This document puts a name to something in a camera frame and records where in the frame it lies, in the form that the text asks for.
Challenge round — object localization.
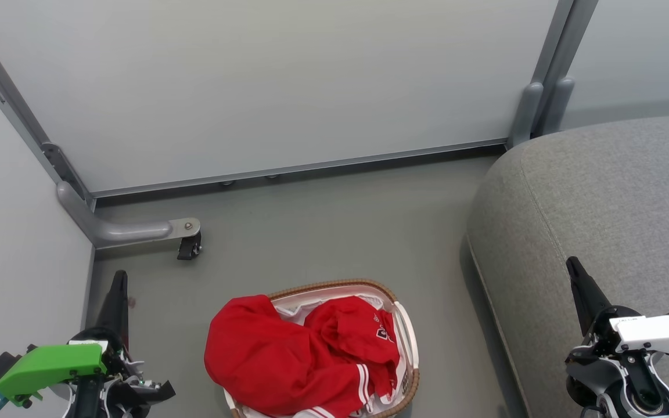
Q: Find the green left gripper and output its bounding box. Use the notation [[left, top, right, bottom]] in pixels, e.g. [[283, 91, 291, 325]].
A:
[[0, 270, 138, 407]]

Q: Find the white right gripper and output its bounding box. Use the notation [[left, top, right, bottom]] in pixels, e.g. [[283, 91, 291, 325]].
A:
[[566, 256, 669, 363]]

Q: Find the red basketball jersey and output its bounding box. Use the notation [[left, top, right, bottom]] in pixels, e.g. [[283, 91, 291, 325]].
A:
[[204, 294, 402, 418]]

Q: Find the grey fabric sofa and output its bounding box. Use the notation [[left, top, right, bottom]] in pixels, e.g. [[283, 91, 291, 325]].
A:
[[465, 111, 669, 418]]

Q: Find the grey metal partition foot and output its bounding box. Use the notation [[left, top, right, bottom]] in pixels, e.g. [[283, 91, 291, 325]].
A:
[[56, 181, 202, 250]]

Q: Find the black caster wheel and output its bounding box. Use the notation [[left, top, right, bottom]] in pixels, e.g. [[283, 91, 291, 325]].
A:
[[177, 231, 203, 261]]

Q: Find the white basket liner cloth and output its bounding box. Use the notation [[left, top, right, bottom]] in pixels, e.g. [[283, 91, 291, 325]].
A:
[[275, 287, 398, 327]]

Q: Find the white wicker-rimmed laundry basket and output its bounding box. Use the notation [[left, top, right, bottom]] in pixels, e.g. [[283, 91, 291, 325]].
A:
[[222, 279, 420, 418]]

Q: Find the grey partition corner post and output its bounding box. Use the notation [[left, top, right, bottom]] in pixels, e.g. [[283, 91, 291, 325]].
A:
[[0, 6, 94, 210]]

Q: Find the grey partition bottom rail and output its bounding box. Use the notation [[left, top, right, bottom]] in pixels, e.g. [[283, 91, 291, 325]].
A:
[[91, 138, 509, 201]]

